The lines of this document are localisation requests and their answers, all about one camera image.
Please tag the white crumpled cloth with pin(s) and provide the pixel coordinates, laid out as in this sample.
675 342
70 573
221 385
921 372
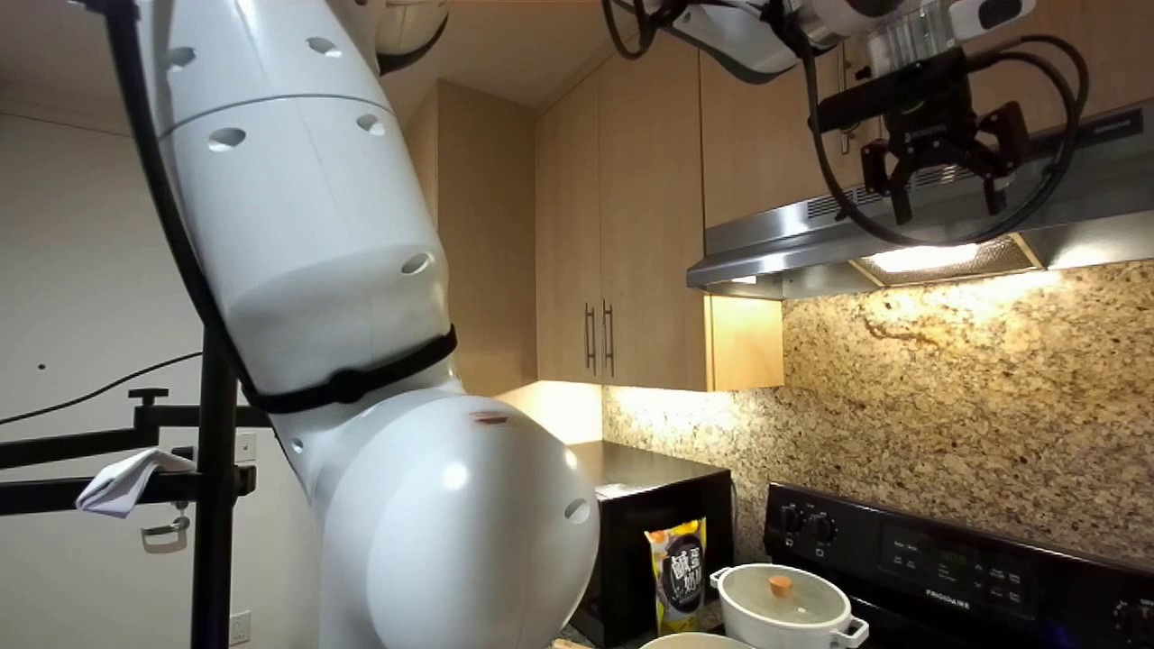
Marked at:
122 482

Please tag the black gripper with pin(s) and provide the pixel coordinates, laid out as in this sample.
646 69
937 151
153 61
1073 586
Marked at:
944 140

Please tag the black camera stand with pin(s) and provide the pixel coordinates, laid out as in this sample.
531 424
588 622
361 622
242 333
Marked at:
213 541

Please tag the black microwave oven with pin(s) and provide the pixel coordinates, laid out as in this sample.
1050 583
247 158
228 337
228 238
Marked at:
652 482

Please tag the white bowl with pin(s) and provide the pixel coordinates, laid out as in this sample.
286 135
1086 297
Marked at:
689 641

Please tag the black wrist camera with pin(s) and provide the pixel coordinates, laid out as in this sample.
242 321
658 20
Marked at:
896 96

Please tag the yellow black snack bag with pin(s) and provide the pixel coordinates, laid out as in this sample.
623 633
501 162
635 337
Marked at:
680 579

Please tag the stainless steel range hood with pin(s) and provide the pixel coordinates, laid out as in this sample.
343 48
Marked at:
771 245

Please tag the tall wooden wall cabinet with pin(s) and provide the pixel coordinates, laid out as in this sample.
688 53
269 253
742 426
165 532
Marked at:
652 238

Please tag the black stove control console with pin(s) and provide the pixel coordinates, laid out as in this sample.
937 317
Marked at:
962 579

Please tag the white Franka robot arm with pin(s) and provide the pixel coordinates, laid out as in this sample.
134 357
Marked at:
328 217

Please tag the glass lid wooden knob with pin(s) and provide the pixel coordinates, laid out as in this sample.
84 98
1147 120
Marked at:
780 587

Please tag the tall wooden side panel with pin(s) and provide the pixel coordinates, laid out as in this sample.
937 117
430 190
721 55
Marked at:
483 238

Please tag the two-door wooden wall cabinet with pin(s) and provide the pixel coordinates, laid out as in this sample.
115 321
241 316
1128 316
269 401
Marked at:
758 155

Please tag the white cooking pot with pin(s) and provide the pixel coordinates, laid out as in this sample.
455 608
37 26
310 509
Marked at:
780 633

